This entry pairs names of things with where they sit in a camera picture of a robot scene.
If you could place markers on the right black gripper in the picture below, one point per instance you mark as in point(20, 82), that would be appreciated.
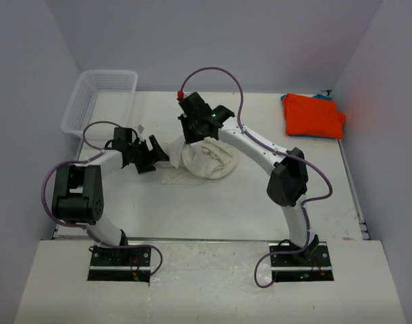
point(190, 138)

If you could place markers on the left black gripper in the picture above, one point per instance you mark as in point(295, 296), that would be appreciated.
point(147, 165)

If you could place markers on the white t shirt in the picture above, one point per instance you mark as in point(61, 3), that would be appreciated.
point(193, 164)

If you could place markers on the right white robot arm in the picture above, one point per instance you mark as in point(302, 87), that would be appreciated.
point(288, 178)

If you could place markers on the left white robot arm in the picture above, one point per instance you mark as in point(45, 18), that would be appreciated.
point(78, 197)

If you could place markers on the white plastic basket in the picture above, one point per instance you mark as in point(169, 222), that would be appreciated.
point(100, 95)

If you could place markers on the folded orange t shirt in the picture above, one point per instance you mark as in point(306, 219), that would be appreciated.
point(308, 117)

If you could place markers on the folded blue t shirt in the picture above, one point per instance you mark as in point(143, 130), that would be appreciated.
point(322, 96)

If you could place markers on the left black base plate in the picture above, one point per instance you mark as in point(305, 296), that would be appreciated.
point(119, 265)

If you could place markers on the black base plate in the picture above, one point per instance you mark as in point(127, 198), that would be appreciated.
point(285, 268)
point(119, 265)

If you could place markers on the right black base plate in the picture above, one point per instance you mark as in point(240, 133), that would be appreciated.
point(285, 268)

